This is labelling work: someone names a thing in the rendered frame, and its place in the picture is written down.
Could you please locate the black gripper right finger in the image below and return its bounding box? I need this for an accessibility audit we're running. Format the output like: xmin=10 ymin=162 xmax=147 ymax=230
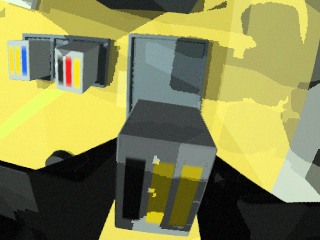
xmin=196 ymin=155 xmax=320 ymax=240

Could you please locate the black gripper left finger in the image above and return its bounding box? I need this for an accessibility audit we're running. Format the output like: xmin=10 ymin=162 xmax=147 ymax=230
xmin=0 ymin=139 xmax=117 ymax=240

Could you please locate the pale grey flat panel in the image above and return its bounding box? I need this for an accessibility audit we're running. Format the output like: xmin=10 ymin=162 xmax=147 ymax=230
xmin=271 ymin=40 xmax=320 ymax=203

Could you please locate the black cylinder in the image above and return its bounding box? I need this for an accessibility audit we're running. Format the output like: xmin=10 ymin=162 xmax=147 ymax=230
xmin=44 ymin=149 xmax=72 ymax=165

